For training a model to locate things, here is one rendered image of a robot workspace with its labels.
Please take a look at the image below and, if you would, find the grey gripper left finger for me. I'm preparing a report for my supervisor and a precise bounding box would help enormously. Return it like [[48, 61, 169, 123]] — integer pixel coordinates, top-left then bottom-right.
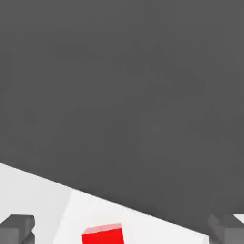
[[0, 214, 36, 244]]

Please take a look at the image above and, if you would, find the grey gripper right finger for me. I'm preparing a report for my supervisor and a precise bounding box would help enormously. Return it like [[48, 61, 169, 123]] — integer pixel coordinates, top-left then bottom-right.
[[207, 213, 244, 244]]

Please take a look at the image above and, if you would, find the small red cube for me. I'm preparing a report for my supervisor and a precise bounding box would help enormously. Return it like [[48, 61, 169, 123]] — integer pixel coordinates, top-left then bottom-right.
[[81, 222, 124, 244]]

